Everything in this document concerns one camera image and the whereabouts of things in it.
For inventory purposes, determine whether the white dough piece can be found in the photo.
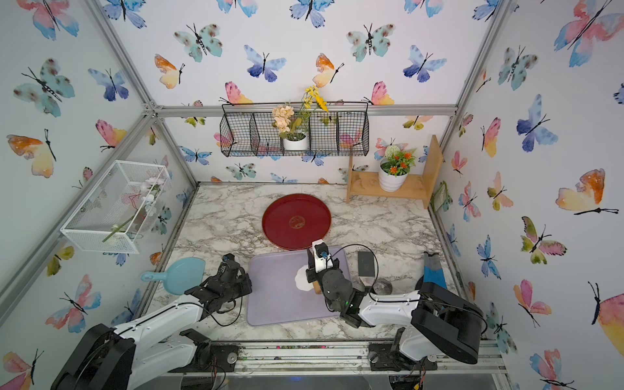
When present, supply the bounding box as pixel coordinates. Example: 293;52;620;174
294;267;315;292

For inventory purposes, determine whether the lavender silicone mat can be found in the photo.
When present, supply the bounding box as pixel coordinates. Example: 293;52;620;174
246;250;338;327

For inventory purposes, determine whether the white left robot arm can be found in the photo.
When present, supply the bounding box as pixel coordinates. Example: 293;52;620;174
51;256;252;389

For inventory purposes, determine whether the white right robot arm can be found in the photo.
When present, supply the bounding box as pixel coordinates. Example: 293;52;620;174
305;243;487;365

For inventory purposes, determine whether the teal plastic scoop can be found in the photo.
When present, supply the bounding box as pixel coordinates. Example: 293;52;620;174
141;258;206;296

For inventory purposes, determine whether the red round tray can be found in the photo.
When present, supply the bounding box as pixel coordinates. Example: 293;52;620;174
262;193;332;250

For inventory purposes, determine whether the blue rubber glove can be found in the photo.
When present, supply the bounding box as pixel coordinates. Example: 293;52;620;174
422;251;448;289

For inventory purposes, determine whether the wooden shelf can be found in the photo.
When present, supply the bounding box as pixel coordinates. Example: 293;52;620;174
346;136;444;205

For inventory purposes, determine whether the pink artificial flower stem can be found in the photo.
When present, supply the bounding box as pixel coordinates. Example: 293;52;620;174
102;176;167;242

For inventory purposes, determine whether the white ribbed flower pot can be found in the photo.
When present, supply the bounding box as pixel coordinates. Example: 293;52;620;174
378;161;408;193

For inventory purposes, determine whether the green paper packet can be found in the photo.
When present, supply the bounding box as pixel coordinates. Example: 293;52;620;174
431;181;453;212

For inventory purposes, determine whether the orange flower plant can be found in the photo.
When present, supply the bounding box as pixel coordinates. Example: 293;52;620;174
380;146;415;176

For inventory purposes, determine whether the white pot with flowers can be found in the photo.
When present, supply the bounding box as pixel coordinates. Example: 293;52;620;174
271;85;329;151

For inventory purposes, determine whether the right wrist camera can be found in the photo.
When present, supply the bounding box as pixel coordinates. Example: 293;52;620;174
308;239;335;273

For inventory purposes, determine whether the black handled strainer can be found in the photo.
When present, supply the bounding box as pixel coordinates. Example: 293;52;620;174
357;251;393;295

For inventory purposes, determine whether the white mesh wall basket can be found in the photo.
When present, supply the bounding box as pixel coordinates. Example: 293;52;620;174
60;160;172;254

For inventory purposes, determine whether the black wire wall basket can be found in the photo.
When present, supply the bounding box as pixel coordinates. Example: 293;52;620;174
215;101;370;158

